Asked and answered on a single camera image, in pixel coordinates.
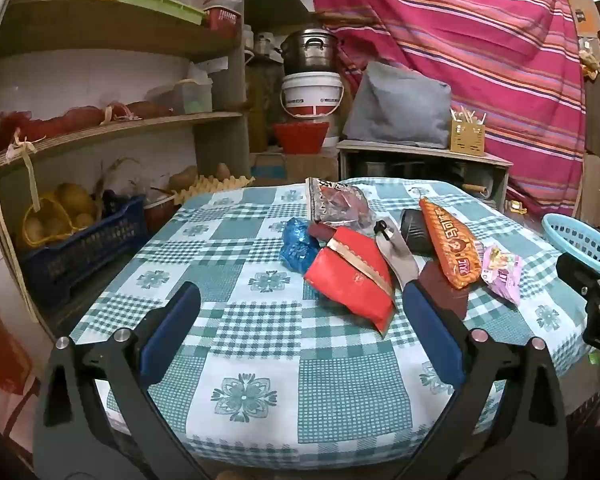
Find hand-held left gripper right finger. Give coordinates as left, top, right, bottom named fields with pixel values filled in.
left=390, top=280, right=568, bottom=480

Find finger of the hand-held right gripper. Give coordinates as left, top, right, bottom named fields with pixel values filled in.
left=555, top=252, right=600, bottom=287

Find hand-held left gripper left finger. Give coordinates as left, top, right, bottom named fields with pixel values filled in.
left=32, top=281, right=216, bottom=480

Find light blue plastic basket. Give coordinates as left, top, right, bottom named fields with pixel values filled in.
left=541, top=213, right=600, bottom=276

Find dark red scouring pad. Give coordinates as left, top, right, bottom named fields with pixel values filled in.
left=307, top=222, right=338, bottom=242
left=420, top=260, right=468, bottom=321

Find pink snack packet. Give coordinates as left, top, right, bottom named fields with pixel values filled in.
left=481, top=245, right=523, bottom=306

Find greyish white rag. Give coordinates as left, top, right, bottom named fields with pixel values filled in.
left=375, top=220, right=421, bottom=291

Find orange snack packet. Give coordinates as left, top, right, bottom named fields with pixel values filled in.
left=419, top=197, right=483, bottom=290

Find red packet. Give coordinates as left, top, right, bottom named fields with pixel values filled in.
left=304, top=226, right=396, bottom=336

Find black pouch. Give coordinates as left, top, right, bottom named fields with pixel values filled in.
left=399, top=208, right=433, bottom=256

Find blue plastic bag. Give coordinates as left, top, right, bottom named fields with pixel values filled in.
left=280, top=217, right=321, bottom=275

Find clear patterned snack packet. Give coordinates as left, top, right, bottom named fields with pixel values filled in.
left=305, top=177, right=376, bottom=233

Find green checked tablecloth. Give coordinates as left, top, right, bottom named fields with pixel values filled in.
left=70, top=177, right=593, bottom=466

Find cardboard sheets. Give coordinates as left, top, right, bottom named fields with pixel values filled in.
left=562, top=0, right=600, bottom=231

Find blue plastic crate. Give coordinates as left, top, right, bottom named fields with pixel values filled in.
left=20, top=195, right=148, bottom=313

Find yellow egg tray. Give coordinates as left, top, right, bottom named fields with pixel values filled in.
left=182, top=175, right=256, bottom=206

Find large potato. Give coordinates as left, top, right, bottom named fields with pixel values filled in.
left=169, top=166, right=199, bottom=191

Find yellow mesh bag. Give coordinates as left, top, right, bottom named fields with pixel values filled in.
left=21, top=182, right=98, bottom=248

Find yellow utensil holder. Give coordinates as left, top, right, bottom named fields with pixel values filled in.
left=450, top=119, right=486, bottom=156

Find red plastic bag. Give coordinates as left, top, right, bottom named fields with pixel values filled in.
left=0, top=290, right=33, bottom=396

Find wooden cabinet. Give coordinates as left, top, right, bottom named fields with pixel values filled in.
left=336, top=139, right=513, bottom=211

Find bunch of chopsticks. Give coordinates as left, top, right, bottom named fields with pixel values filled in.
left=450, top=106, right=487, bottom=125

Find brown cardboard box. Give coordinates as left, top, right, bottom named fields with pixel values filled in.
left=250, top=152, right=338, bottom=186

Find grey cushion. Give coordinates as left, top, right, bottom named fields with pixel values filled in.
left=342, top=61, right=452, bottom=149

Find red plastic bowl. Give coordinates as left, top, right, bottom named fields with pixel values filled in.
left=273, top=121, right=331, bottom=155

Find red mesh bags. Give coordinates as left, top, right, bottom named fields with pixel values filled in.
left=0, top=102, right=176, bottom=153

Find clear plastic container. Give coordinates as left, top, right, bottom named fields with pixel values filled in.
left=172, top=79, right=213, bottom=115

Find red striped cloth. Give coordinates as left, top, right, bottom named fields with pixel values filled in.
left=305, top=0, right=588, bottom=221

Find large oil jug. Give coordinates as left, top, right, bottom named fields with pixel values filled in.
left=245, top=52, right=281, bottom=153

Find white plastic bucket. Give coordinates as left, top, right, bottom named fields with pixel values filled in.
left=280, top=72, right=343, bottom=118

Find metal pot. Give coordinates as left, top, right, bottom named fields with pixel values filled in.
left=280, top=29, right=340, bottom=76

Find wooden shelf unit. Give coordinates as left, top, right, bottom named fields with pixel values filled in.
left=0, top=0, right=251, bottom=321

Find small red basket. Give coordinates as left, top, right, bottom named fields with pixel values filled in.
left=203, top=4, right=241, bottom=38

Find green plastic tray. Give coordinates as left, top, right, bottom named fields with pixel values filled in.
left=115, top=0, right=206, bottom=25

